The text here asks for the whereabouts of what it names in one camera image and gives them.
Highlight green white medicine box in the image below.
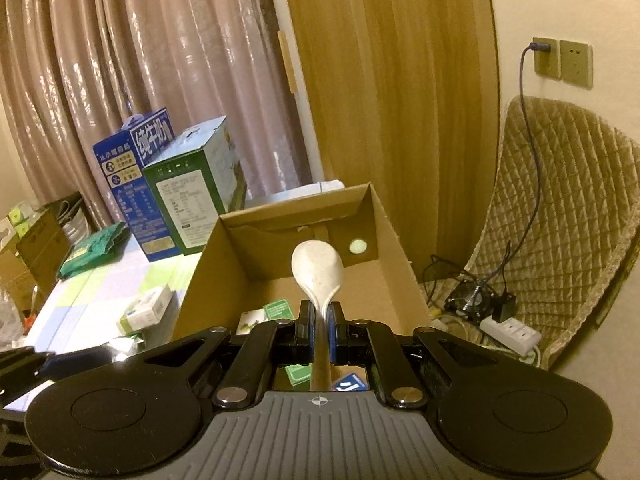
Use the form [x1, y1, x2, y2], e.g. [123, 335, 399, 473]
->
[235, 299, 312, 390]

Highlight white plastic spoon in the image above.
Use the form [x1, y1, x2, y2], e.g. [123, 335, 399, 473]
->
[291, 240, 344, 391]

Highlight large brown cardboard box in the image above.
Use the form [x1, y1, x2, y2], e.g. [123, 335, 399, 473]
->
[174, 184, 428, 408]

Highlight checkered tablecloth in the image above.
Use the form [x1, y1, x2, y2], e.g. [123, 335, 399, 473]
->
[8, 179, 346, 411]

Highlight brown cardboard boxes stack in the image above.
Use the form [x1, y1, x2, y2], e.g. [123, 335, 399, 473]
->
[1, 192, 93, 315]

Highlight green wet wipes pack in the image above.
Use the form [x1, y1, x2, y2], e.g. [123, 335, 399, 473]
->
[56, 222, 130, 280]

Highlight white power strip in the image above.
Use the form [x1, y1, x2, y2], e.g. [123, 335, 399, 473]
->
[480, 316, 541, 356]

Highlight green milk carton box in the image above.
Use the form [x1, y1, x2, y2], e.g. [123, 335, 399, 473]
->
[143, 116, 247, 255]

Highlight blue milk carton box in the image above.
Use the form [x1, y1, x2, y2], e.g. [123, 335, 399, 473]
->
[93, 107, 180, 262]

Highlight quilted chair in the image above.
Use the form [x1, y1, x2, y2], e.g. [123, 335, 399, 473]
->
[423, 96, 639, 368]

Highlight wooden door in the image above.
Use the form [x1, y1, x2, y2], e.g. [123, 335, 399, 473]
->
[288, 0, 499, 272]

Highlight beige curtain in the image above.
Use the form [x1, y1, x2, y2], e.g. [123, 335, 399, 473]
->
[1, 0, 312, 226]

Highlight black charging cable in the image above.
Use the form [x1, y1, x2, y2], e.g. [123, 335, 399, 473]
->
[422, 44, 551, 321]

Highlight wall socket with plug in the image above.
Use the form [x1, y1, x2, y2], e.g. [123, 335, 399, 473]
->
[533, 37, 561, 80]

